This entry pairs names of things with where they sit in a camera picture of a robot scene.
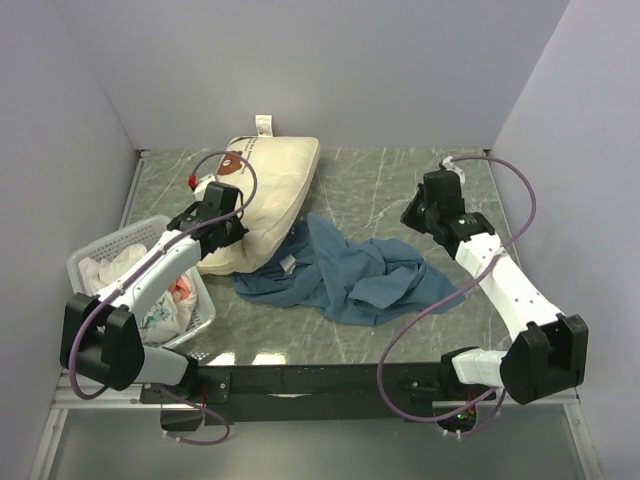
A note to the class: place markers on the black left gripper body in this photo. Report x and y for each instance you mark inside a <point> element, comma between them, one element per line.
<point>234,228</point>

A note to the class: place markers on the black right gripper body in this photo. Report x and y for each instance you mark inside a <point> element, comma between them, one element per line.
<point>419,215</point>

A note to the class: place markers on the cream bear print pillow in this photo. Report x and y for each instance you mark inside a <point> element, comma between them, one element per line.
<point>285,167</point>

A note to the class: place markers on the blue fabric pillowcase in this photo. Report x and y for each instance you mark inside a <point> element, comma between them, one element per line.
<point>363,284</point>

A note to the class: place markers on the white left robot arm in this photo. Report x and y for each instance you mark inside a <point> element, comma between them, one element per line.
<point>101,339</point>

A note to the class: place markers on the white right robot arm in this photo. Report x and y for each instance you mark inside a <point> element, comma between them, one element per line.
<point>548,349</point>

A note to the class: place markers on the white plastic laundry basket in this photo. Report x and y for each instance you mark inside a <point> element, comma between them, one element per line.
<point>147,288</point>

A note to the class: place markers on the white printed cloth in basket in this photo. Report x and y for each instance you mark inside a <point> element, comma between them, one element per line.
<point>171,313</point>

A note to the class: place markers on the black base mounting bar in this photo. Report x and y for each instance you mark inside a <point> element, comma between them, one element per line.
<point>264,393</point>

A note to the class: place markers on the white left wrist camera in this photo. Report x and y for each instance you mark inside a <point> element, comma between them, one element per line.
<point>198,185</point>

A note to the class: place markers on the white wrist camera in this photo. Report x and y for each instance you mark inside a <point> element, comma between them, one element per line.
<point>448,164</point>
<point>198,185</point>

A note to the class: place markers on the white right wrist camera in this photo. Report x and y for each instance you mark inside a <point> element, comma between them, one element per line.
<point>448,164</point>

